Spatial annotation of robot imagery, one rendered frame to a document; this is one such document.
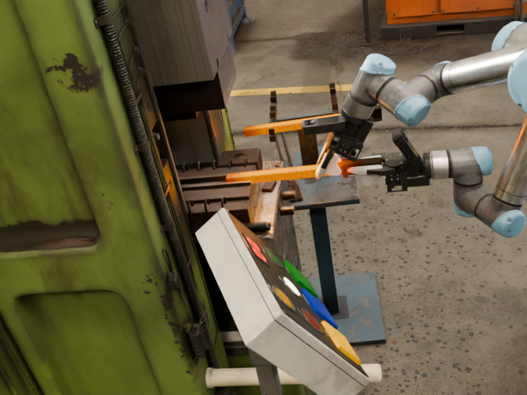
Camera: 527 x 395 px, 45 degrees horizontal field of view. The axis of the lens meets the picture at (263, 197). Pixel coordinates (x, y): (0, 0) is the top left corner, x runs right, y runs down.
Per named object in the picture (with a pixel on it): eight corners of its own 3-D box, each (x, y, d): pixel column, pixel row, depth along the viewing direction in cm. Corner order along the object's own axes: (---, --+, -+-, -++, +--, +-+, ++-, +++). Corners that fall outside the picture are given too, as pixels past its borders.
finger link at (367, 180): (350, 190, 168) (385, 186, 166) (347, 172, 164) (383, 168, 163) (349, 184, 170) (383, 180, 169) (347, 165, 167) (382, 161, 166)
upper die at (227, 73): (237, 74, 164) (230, 39, 159) (226, 109, 148) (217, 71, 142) (86, 91, 171) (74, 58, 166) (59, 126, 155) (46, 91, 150)
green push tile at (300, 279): (305, 276, 139) (286, 259, 135) (319, 296, 133) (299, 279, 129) (299, 281, 139) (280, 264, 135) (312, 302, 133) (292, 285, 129)
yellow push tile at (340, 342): (344, 336, 122) (323, 319, 118) (362, 363, 116) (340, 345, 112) (337, 342, 123) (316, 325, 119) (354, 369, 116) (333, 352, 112)
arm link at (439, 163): (448, 159, 159) (444, 143, 166) (430, 161, 160) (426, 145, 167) (448, 183, 163) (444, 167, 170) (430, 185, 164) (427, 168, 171)
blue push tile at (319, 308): (324, 304, 130) (303, 287, 126) (339, 327, 124) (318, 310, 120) (317, 309, 131) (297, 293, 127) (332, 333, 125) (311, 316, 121)
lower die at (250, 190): (259, 186, 184) (254, 162, 179) (252, 229, 167) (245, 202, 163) (123, 197, 191) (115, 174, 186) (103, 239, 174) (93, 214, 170)
